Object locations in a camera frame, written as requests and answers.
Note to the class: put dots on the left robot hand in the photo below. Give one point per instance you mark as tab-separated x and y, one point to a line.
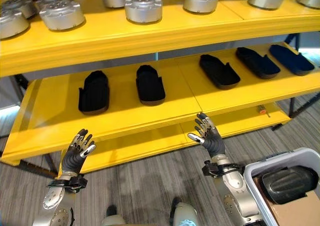
71	159

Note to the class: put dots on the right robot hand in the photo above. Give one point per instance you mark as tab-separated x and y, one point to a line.
214	142

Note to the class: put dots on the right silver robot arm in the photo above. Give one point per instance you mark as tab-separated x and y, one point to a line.
235	193

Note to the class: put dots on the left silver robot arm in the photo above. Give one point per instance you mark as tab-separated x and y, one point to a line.
53	203

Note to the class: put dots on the yellow shelf board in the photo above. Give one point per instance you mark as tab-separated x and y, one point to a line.
140	148
180	98
175	29

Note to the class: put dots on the grey plastic box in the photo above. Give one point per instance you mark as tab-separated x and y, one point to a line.
252	183

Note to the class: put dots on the black left wrist clamp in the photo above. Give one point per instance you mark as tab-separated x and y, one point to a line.
75	181

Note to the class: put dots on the black wrist clamp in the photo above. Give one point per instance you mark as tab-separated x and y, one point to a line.
212	169
75	181

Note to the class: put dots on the black right wrist clamp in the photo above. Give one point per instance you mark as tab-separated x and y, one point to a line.
212	169

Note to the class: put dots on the black sole-shaped part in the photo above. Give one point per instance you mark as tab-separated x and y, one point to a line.
292	60
150	87
220	72
287	186
94	93
258	64

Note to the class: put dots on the left robot leg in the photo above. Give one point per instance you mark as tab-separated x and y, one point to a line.
112	219

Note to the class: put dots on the robot leg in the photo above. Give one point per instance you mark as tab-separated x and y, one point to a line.
183	213
112	219

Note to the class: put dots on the right robot leg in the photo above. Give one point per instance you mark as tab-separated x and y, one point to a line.
183	213

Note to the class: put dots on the brown cardboard sheet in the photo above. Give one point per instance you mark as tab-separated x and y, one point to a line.
295	214

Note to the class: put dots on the dark metal shelf frame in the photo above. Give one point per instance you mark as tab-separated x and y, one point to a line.
292	108

